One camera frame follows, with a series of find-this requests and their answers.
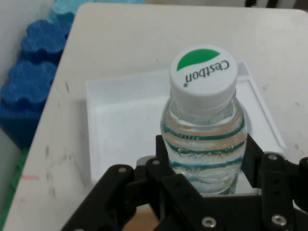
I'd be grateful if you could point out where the green foam block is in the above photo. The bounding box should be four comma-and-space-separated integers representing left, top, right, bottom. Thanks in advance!
0, 148, 28, 218

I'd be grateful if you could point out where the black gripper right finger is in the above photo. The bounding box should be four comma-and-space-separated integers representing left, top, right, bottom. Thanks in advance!
241, 135, 308, 231

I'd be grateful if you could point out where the white and blue cardboard box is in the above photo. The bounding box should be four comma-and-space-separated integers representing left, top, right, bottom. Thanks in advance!
85, 60, 287, 197

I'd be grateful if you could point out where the black tripod stand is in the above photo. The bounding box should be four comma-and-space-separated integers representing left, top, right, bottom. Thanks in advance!
244, 0, 308, 10

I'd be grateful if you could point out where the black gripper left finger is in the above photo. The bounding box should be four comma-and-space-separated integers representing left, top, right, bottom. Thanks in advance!
60, 134, 205, 231

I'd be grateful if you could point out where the light blue foam block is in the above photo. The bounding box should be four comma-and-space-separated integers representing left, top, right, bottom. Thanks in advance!
47, 0, 146, 25

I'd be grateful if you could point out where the wooden tray white rim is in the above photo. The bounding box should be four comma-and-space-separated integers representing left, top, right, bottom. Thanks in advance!
124, 208, 162, 231

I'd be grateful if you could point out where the dark blue foam block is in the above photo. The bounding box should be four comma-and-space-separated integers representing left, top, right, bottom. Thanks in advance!
20, 20, 72, 66
0, 60, 60, 149

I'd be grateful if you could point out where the clear water bottle green label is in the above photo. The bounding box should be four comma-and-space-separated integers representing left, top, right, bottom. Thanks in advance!
160, 45, 248, 195

